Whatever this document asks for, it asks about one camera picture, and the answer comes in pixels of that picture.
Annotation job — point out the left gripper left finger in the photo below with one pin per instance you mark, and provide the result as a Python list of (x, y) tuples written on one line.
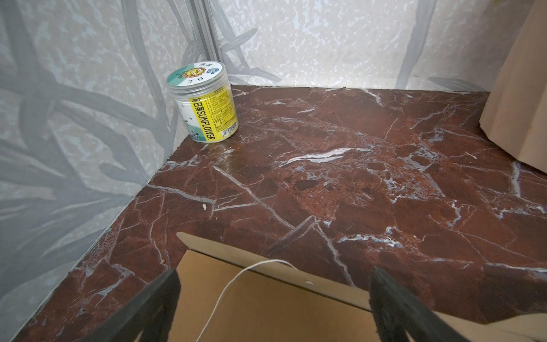
[(148, 316)]

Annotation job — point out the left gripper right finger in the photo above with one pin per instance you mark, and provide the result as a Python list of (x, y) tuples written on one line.
[(401, 316)]

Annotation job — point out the brown file bag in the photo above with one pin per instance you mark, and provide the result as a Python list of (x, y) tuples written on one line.
[(229, 294)]

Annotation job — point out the pink flower pot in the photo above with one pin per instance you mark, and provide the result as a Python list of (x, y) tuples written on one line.
[(514, 117)]

